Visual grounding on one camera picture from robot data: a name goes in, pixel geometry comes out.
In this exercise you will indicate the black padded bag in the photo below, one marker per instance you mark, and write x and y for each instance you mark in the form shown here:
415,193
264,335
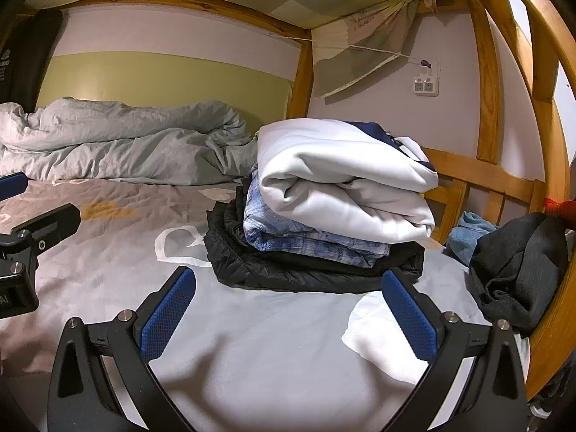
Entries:
27,63

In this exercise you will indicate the wooden bunk bed frame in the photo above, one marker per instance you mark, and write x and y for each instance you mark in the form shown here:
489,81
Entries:
490,99

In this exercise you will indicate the pale grey-green duvet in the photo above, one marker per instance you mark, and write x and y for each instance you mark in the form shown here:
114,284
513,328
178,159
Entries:
112,144

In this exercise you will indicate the blue tie-dye shirt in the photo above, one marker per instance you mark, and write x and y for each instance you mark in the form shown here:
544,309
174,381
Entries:
279,229

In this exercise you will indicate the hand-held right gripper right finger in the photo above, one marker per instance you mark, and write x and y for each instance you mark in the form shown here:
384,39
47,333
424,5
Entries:
409,317

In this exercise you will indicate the black puffer jacket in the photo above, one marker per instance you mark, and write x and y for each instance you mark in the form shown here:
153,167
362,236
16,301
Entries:
252,265

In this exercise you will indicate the grey printed bed sheet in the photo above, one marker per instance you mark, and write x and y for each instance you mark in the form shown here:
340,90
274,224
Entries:
270,346

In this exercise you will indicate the orange red cloth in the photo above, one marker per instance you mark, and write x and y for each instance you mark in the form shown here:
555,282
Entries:
560,211

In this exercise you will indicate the light blue cloth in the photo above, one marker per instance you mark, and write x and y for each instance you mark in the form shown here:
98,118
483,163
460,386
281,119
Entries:
470,234

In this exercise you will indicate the white and navy striped jacket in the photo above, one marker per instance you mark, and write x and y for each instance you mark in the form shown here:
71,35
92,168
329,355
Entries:
342,189

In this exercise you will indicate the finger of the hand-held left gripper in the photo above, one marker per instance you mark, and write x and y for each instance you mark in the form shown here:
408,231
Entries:
49,227
12,186

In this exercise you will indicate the white wall power strip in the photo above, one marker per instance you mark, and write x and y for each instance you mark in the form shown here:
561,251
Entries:
425,85

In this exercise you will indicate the dark grey garment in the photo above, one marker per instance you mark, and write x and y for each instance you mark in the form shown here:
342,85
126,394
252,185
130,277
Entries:
513,270

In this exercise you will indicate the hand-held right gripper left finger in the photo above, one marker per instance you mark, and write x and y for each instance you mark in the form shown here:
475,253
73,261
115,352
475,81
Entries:
168,312

